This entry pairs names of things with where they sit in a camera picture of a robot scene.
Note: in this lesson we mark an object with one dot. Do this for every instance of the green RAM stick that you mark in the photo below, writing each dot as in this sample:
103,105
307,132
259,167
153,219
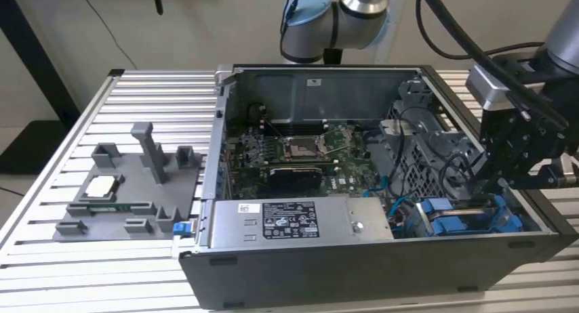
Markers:
112,208

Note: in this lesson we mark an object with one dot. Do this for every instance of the grey parts rack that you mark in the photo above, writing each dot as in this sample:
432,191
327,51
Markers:
135,204

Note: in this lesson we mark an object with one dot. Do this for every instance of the silver CPU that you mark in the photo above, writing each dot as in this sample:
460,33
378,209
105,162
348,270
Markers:
103,187

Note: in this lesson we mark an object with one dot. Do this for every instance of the grey metal disk bay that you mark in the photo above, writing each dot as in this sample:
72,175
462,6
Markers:
420,150

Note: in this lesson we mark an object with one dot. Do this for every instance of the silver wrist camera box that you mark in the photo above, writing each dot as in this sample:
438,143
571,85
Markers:
488,89

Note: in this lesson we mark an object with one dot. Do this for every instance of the thin metal locking lever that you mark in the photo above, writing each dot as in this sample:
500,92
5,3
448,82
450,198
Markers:
276,129

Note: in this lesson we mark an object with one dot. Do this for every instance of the blue case latch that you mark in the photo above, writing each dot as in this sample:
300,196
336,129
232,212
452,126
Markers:
180,229

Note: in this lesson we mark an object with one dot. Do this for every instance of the white sticker label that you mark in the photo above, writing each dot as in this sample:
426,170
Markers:
314,82

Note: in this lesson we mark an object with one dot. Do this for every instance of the hard disk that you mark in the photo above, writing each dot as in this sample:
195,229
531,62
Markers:
506,218

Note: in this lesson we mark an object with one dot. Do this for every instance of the green motherboard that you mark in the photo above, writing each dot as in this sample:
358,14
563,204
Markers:
358,181

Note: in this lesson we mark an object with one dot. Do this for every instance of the black and grey PC case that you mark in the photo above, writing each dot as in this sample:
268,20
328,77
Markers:
316,275

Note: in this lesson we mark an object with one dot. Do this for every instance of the black graphics card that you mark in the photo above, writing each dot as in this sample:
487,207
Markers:
293,179

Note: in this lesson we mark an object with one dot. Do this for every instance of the black stand post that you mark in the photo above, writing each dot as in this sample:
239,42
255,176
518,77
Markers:
31,48

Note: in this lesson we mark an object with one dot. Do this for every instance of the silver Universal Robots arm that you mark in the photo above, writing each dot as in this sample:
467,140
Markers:
358,8

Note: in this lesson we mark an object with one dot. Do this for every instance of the grey power supply unit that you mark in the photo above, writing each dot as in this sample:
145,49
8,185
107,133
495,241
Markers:
298,221

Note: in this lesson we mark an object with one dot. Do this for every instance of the CPU socket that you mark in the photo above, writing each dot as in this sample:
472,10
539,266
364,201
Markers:
298,147

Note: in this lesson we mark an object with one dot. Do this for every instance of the black RAM slot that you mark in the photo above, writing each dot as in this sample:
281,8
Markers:
293,121
293,124
293,129

